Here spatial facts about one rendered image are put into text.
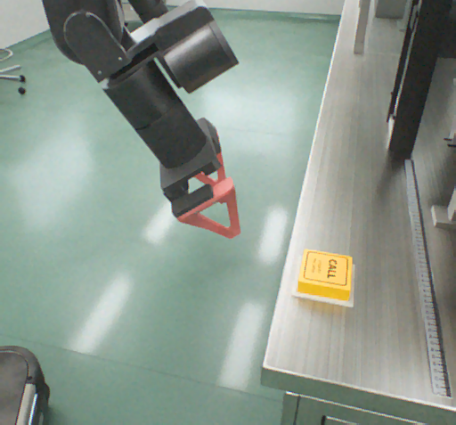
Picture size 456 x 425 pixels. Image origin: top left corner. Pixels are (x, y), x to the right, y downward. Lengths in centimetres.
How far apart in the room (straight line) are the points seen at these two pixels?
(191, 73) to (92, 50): 9
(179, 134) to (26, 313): 158
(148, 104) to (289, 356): 33
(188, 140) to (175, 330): 136
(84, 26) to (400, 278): 52
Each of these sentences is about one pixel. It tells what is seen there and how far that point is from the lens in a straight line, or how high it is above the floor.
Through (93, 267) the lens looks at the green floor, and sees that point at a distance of 207.
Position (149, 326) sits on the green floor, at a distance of 179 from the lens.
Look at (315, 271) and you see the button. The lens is 64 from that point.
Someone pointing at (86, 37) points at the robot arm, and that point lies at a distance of 41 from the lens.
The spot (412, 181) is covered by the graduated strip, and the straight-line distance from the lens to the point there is 93.
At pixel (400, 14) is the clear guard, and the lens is 165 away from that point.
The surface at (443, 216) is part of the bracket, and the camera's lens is 83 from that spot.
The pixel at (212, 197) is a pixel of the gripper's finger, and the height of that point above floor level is 111.
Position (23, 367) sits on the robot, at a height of 24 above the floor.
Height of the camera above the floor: 136
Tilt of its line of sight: 34 degrees down
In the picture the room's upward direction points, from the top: straight up
